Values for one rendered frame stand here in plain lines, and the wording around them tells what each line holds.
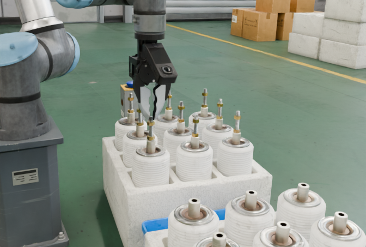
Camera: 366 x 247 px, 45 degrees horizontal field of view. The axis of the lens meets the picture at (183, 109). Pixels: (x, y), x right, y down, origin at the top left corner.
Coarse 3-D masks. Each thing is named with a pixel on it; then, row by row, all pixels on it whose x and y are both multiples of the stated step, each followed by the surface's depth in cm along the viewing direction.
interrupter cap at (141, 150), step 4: (140, 148) 112; (144, 148) 112; (156, 148) 113; (160, 148) 112; (164, 148) 112; (136, 152) 110; (140, 152) 110; (144, 152) 110; (156, 152) 111; (160, 152) 110; (164, 152) 110; (148, 156) 108; (152, 156) 108; (156, 156) 108
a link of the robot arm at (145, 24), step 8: (136, 16) 100; (144, 16) 99; (152, 16) 99; (160, 16) 100; (136, 24) 101; (144, 24) 100; (152, 24) 100; (160, 24) 100; (144, 32) 100; (152, 32) 100; (160, 32) 101
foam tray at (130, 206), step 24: (120, 168) 117; (216, 168) 119; (120, 192) 113; (144, 192) 105; (168, 192) 107; (192, 192) 110; (216, 192) 112; (240, 192) 114; (264, 192) 117; (120, 216) 115; (144, 216) 107; (168, 216) 109
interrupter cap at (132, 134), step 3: (129, 132) 123; (132, 132) 123; (135, 132) 123; (144, 132) 123; (147, 132) 123; (126, 135) 121; (129, 135) 121; (132, 135) 121; (135, 135) 122; (144, 135) 122; (147, 135) 121; (132, 138) 119; (135, 138) 118; (138, 138) 118; (141, 138) 118; (144, 138) 118
